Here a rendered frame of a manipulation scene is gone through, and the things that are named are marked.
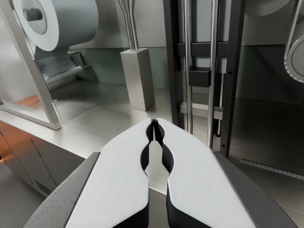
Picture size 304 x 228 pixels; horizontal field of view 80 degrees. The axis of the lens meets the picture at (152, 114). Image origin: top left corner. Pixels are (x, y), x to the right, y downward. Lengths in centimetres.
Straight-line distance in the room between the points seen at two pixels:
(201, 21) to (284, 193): 44
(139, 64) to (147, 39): 30
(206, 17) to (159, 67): 64
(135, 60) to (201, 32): 39
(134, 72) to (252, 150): 54
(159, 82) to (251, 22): 53
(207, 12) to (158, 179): 43
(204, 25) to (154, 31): 58
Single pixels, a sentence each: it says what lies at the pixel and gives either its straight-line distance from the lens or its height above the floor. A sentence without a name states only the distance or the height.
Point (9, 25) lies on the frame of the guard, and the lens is 82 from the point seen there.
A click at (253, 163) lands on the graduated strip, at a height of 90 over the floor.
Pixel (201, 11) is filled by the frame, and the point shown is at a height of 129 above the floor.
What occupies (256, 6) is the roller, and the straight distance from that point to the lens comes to 55.
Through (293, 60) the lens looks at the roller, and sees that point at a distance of 56.
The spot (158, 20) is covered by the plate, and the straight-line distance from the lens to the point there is 101.
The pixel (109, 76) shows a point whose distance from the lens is 108.
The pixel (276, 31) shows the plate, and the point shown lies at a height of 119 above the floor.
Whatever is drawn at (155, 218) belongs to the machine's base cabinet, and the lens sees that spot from 71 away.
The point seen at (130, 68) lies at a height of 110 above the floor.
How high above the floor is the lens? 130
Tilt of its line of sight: 29 degrees down
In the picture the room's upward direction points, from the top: 8 degrees counter-clockwise
